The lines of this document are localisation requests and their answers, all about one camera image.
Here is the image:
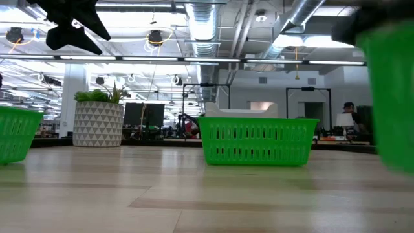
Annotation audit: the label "green slotted plastic basket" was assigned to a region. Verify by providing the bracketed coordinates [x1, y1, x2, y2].
[355, 19, 414, 177]
[197, 116, 321, 168]
[0, 105, 45, 165]

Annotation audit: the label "black background monitors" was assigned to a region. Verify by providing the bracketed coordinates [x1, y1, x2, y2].
[123, 102, 166, 128]

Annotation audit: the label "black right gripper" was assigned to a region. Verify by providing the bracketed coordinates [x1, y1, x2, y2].
[331, 1, 414, 47]

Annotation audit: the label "silver ribbed ventilation duct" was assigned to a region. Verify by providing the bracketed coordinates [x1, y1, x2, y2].
[184, 0, 224, 85]

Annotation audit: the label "silver slanted ventilation duct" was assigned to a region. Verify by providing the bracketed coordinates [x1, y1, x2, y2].
[252, 0, 327, 71]

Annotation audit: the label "overhead light strip bar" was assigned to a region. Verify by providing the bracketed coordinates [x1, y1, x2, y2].
[0, 53, 368, 67]

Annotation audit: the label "succulent in patterned white pot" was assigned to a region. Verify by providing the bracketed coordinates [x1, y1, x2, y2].
[72, 82, 125, 148]

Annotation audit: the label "white plastic basket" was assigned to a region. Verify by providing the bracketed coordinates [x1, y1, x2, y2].
[204, 102, 279, 119]

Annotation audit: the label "white building column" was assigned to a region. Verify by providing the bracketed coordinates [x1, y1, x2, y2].
[59, 63, 90, 139]

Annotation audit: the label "yellow hanging cord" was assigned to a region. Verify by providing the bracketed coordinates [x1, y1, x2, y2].
[293, 47, 301, 81]

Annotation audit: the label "white desk lamp shade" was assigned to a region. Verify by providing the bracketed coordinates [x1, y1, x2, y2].
[336, 113, 355, 128]

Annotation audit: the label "black background rig frame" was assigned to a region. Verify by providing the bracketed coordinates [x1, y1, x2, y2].
[182, 83, 232, 113]
[285, 86, 332, 131]

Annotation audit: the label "black ceiling cable reel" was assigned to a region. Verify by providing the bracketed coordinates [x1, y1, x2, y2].
[5, 27, 25, 45]
[147, 29, 164, 47]

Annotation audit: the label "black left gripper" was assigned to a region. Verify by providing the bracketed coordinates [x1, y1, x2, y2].
[25, 0, 112, 56]

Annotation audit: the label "person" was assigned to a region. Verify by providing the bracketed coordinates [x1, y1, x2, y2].
[341, 101, 365, 133]

